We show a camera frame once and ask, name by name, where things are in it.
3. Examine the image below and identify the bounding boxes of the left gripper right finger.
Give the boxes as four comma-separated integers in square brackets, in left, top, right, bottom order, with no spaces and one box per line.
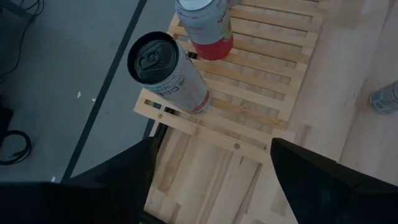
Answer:
[269,138,398,224]

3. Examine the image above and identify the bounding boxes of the red and white soda can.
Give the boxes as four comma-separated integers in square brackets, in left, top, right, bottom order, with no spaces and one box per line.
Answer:
[174,0,234,61]

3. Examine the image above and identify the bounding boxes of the blue energy drink can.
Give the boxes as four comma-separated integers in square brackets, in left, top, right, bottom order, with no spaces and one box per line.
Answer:
[369,80,398,115]

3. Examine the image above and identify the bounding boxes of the coiled black cable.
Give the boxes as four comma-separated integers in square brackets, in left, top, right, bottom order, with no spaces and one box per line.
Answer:
[0,129,33,166]

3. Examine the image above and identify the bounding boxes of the tangled black floor cable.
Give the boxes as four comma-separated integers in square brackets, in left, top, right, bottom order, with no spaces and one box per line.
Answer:
[0,0,45,82]

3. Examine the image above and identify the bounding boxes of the wooden slatted shelf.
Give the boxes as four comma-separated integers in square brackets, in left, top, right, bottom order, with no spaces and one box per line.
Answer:
[133,0,329,164]

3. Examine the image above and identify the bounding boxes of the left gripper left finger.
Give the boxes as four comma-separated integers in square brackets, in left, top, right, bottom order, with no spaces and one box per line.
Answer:
[0,136,158,224]

